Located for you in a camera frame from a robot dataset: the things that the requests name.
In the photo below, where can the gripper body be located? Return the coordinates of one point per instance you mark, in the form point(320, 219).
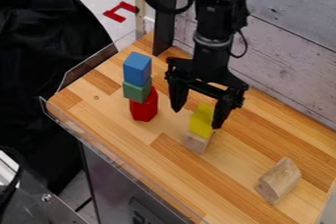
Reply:
point(211, 67)

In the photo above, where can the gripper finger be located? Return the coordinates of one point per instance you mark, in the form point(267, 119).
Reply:
point(177, 93)
point(222, 113)

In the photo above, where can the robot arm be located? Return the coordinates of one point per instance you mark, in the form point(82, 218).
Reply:
point(218, 8)

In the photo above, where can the yellow block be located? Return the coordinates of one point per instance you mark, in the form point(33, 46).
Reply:
point(201, 121)

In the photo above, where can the red block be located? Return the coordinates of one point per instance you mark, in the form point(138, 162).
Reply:
point(144, 107)

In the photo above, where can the square wooden block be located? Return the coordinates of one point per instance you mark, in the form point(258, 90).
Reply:
point(197, 142)

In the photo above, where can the green block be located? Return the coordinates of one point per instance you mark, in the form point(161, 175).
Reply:
point(137, 91)

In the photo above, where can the blue block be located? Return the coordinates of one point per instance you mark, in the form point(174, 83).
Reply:
point(137, 68)

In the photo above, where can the rounded wooden block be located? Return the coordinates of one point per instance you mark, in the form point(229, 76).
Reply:
point(278, 180)

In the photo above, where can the person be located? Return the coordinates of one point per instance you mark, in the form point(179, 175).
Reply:
point(39, 51)

